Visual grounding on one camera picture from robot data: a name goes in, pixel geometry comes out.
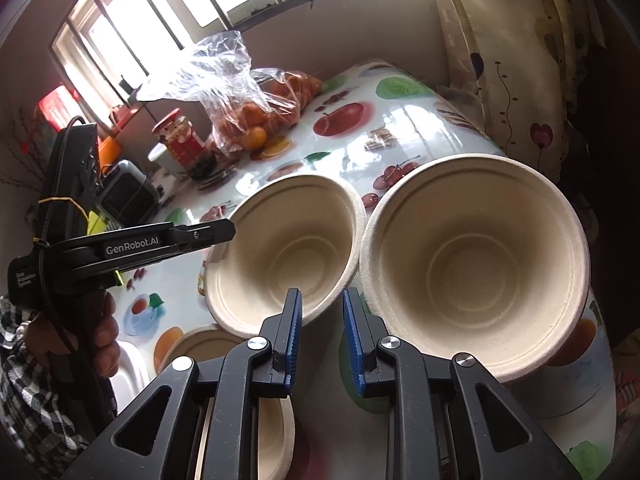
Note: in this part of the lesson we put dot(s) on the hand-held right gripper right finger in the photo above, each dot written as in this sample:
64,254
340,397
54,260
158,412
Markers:
352,345

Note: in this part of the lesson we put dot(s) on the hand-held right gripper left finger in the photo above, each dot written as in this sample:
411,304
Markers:
294,345

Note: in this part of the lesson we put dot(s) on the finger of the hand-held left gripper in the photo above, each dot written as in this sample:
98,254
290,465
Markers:
205,236

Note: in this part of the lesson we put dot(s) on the beige paper bowl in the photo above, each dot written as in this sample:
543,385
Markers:
295,255
275,435
475,265

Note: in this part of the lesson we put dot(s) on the white paper plate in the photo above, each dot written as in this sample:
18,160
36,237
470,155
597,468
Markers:
130,375

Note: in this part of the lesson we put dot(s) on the person's left forearm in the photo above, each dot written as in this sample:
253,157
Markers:
30,410

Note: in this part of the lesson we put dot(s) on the person's left hand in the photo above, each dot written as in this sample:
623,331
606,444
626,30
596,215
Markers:
107,340

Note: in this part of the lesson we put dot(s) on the lime green box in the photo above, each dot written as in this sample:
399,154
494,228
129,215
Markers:
95,222

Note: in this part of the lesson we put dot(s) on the small grey fan heater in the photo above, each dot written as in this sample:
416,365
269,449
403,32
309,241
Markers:
127,195

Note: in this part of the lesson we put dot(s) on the glass jar with red label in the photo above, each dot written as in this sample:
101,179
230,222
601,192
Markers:
182,150

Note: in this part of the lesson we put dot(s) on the white plastic tub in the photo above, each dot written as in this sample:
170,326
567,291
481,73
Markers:
159,157

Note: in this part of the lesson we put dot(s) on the orange storage box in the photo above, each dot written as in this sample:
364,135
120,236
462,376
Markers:
111,150

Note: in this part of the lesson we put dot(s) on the clear plastic bag of oranges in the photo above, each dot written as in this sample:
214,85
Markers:
240,110

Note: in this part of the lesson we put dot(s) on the red floral cloth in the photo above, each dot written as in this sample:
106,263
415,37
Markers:
57,105

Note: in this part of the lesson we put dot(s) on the food printed tablecloth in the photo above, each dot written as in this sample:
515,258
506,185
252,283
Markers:
400,110

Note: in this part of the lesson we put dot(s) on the cream patterned curtain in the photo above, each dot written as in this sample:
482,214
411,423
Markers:
515,60

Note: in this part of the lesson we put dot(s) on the white window frame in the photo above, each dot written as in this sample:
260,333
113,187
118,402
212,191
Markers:
280,7

